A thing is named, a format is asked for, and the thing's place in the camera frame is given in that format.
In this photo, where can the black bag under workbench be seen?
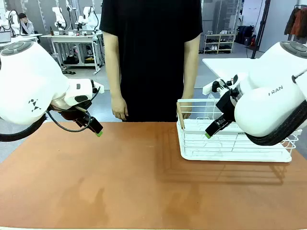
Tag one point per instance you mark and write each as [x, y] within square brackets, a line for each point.
[71, 60]

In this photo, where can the clear plastic bag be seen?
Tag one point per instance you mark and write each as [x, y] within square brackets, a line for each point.
[211, 105]

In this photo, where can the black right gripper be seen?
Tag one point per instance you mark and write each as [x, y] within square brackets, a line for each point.
[226, 104]

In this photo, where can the person's left hand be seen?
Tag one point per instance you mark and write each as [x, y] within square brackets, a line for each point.
[187, 109]

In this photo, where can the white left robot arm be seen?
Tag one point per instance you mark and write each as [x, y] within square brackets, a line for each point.
[24, 83]

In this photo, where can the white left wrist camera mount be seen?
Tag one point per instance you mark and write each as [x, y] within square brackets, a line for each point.
[98, 88]

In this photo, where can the white workbench with frame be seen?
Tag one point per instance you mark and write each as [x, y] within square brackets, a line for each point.
[72, 38]

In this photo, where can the person's left forearm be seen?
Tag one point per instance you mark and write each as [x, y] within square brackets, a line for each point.
[191, 67]

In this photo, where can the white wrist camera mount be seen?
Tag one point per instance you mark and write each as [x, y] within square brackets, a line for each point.
[208, 87]
[98, 88]

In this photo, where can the white robot beside seated person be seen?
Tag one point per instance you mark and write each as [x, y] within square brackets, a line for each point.
[9, 22]

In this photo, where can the black slanted stand pole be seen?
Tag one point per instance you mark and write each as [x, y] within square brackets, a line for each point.
[260, 31]

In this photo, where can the white side table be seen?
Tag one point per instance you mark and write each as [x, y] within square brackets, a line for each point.
[227, 65]

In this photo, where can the small white background robot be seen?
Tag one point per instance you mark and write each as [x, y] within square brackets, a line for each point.
[58, 18]

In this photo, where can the person in black t-shirt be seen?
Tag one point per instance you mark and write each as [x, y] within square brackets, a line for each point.
[153, 60]

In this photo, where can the dark sandals pair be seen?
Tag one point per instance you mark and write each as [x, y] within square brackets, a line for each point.
[69, 72]

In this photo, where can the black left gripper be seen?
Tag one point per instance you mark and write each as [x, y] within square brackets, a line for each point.
[74, 113]

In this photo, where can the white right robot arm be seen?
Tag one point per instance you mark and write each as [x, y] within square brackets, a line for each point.
[263, 107]

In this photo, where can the wooden shoe rack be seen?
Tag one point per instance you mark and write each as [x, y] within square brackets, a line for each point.
[219, 44]

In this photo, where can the seated person grey jacket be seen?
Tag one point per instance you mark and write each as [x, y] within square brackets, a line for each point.
[27, 25]

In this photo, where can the open laptop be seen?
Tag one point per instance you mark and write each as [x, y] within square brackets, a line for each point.
[5, 37]

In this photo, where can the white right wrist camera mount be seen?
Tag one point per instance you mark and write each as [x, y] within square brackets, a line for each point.
[208, 87]

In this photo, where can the yellow black tool case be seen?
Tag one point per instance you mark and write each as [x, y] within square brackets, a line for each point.
[89, 60]

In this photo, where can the brown glass bottle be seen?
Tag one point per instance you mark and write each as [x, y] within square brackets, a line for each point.
[50, 30]

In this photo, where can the person's right forearm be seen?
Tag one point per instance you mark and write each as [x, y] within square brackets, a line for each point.
[112, 67]

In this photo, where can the hanging brown jackets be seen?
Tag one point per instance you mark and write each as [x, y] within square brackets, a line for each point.
[297, 22]

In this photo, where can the person's right hand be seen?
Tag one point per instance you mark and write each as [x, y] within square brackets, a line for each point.
[119, 109]

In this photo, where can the black bags pile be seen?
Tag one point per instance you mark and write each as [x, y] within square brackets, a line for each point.
[245, 34]

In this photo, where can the pair of white shoes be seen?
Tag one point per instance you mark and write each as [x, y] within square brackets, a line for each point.
[223, 32]

